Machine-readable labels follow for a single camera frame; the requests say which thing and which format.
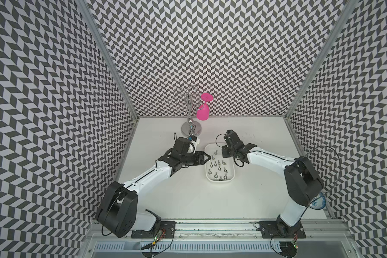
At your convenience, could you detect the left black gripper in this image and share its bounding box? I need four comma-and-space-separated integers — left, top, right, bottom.
181, 150, 211, 166

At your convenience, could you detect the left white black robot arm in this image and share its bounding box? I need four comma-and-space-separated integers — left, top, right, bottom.
96, 136, 211, 238

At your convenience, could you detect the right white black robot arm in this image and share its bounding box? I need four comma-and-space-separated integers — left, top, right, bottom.
221, 130, 324, 230

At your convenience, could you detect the white rectangular storage tray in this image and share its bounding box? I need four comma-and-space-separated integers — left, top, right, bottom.
205, 144, 235, 183

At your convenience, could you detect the pink plastic wine glass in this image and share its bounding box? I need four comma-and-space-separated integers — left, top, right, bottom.
196, 92, 213, 121

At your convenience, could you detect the chrome glass holder stand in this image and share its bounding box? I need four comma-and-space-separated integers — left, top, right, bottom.
175, 89, 202, 138

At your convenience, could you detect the blue patterned bowl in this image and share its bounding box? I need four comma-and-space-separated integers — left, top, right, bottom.
309, 192, 326, 210

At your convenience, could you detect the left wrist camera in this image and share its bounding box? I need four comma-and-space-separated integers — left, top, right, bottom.
188, 135, 200, 145

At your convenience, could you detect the aluminium front rail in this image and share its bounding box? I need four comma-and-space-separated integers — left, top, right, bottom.
83, 218, 354, 243

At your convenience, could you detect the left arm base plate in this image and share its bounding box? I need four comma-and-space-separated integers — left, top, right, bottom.
131, 220, 176, 240

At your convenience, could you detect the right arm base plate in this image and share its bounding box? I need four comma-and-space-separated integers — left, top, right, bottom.
257, 220, 306, 239

